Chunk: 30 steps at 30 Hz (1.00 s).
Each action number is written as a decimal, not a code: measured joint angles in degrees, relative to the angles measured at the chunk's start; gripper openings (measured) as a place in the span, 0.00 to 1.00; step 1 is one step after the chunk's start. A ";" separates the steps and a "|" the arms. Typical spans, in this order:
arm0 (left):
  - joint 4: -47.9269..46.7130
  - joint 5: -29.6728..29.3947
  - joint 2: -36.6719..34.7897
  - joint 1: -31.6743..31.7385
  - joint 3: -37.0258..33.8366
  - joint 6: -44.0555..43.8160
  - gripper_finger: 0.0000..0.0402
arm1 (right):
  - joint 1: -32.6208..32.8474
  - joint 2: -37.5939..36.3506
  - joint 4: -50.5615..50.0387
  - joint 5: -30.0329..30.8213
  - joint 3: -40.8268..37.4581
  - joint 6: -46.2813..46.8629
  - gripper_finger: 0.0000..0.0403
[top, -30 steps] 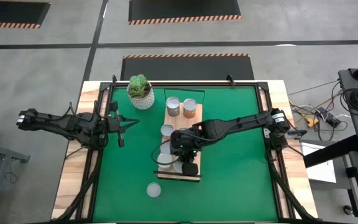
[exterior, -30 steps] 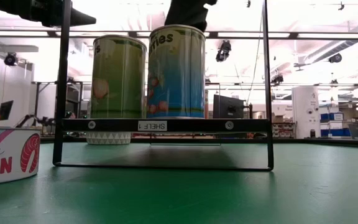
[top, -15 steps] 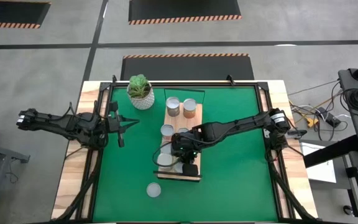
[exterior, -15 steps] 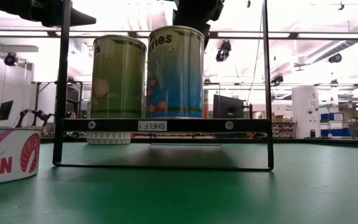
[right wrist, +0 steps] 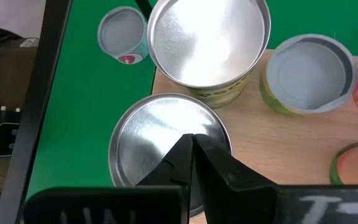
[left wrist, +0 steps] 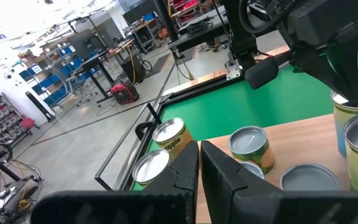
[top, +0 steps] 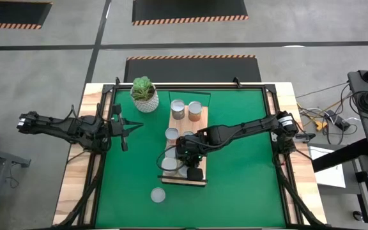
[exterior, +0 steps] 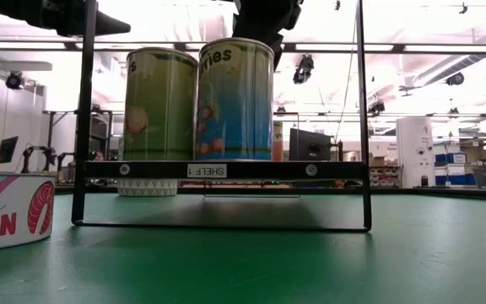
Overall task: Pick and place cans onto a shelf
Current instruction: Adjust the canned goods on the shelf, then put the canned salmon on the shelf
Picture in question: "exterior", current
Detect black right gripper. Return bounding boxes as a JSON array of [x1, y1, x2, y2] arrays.
[[232, 0, 305, 71]]

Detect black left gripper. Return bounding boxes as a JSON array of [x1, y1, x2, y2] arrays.
[[35, 0, 132, 37]]

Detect blue cherries can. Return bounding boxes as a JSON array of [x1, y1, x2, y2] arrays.
[[195, 37, 276, 162]]

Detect orange pineapple can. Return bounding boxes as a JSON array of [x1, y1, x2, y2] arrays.
[[272, 120, 284, 163]]

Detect green pears can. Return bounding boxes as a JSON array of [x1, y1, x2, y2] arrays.
[[121, 46, 199, 162]]

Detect black metal shelf wooden board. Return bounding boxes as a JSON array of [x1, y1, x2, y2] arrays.
[[71, 0, 373, 233]]

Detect black computer monitor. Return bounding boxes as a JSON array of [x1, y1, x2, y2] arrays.
[[289, 128, 336, 162]]

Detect small black screen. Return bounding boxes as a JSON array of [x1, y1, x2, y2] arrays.
[[0, 135, 19, 166]]

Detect succulent in white patterned pot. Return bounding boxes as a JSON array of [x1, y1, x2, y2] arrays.
[[116, 178, 180, 198]]

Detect white round column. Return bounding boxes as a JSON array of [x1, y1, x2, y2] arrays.
[[396, 117, 435, 189]]

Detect pink salmon flat can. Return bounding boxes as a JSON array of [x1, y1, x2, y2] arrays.
[[0, 171, 57, 253]]

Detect blue storage bins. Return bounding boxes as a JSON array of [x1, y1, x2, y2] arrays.
[[435, 151, 486, 187]]

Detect black ceiling camera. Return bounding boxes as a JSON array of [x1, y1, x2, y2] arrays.
[[367, 100, 386, 116], [445, 71, 466, 88], [292, 54, 316, 86], [5, 70, 25, 91]]

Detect black metal frame rack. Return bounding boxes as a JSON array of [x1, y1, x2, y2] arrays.
[[42, 108, 114, 172]]

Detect black ceiling light rail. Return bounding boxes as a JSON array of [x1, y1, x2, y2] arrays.
[[0, 40, 486, 55]]

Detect black aluminium table frame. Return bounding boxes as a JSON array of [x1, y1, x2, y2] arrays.
[[52, 185, 486, 202]]

